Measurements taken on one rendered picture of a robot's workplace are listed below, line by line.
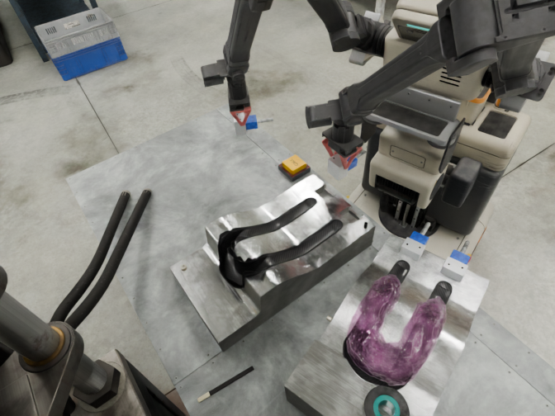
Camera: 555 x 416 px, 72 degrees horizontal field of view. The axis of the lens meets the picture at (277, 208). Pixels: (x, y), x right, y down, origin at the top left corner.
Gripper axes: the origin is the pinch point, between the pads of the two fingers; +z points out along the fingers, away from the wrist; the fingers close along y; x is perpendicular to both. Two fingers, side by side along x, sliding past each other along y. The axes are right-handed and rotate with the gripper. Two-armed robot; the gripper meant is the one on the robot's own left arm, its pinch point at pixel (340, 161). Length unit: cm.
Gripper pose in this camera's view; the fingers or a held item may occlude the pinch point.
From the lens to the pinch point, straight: 112.9
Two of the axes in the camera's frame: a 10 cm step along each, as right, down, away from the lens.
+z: 0.6, 6.5, 7.6
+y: 5.8, 5.9, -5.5
